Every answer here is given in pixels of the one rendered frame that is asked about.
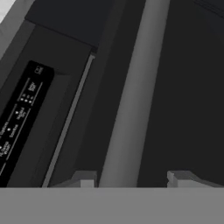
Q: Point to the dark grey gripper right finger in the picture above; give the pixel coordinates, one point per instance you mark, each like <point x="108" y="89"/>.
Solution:
<point x="178" y="177"/>

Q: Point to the black dishwasher door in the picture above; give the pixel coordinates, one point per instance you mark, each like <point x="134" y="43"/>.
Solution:
<point x="186" y="96"/>

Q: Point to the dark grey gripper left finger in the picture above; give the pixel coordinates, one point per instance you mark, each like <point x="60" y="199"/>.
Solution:
<point x="86" y="177"/>

